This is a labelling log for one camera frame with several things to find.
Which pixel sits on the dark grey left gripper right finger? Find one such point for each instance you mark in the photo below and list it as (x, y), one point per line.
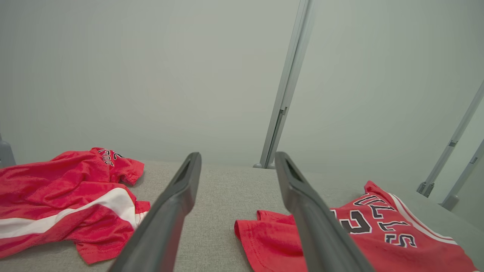
(321, 234)

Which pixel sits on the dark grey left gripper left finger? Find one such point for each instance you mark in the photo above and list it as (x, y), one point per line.
(162, 226)

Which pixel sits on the red shorts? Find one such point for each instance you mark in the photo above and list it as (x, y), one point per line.
(272, 241)

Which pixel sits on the red jersey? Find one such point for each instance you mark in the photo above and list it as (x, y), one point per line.
(56, 181)

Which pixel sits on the grey partition leg with caster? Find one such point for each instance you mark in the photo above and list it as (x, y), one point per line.
(5, 155)

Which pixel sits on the grey metal partition post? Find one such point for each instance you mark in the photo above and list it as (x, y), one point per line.
(452, 143)
(463, 177)

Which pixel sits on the grey partition post base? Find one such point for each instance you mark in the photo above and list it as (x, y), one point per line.
(287, 83)

